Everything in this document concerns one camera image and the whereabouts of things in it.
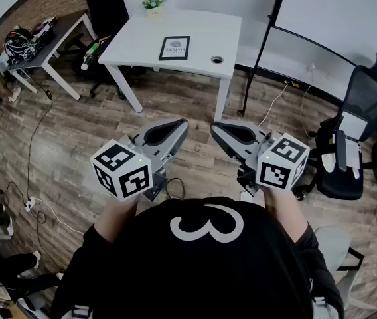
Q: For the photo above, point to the orange-edged flat panel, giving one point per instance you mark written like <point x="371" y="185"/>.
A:
<point x="105" y="40"/>

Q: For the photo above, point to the white and purple device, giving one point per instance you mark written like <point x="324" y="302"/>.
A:
<point x="44" y="28"/>

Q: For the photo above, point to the white stool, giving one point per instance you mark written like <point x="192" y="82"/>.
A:
<point x="332" y="248"/>

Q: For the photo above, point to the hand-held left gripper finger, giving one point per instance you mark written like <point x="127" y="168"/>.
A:
<point x="157" y="124"/>
<point x="175" y="141"/>

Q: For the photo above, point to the person's left forearm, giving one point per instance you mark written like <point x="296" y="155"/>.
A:
<point x="115" y="218"/>

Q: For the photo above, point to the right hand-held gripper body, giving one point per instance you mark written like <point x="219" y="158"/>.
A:
<point x="274" y="174"/>

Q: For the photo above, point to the white power strip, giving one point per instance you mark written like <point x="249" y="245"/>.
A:
<point x="30" y="204"/>

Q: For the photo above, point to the person's black printed shirt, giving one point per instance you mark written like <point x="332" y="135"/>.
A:
<point x="192" y="277"/>

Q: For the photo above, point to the black framed nature picture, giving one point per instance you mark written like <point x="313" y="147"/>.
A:
<point x="174" y="48"/>

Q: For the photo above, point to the black mesh office chair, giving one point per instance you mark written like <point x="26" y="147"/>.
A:
<point x="367" y="105"/>

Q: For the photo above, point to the person's right forearm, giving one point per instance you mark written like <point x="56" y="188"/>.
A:
<point x="286" y="214"/>

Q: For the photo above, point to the green and clear bottle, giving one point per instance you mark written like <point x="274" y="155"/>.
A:
<point x="90" y="53"/>

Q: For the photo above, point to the whiteboard on black stand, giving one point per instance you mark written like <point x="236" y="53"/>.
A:
<point x="341" y="12"/>

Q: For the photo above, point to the grey side table white legs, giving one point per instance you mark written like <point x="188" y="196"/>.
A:
<point x="59" y="28"/>

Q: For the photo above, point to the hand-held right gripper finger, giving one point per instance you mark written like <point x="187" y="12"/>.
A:
<point x="241" y="124"/>
<point x="231" y="148"/>

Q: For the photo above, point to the green plant in white pot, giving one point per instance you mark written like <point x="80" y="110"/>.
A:
<point x="155" y="12"/>

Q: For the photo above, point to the black padded office chair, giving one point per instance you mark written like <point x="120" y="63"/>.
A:
<point x="105" y="5"/>

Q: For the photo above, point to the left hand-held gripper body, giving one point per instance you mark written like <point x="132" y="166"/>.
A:
<point x="122" y="168"/>

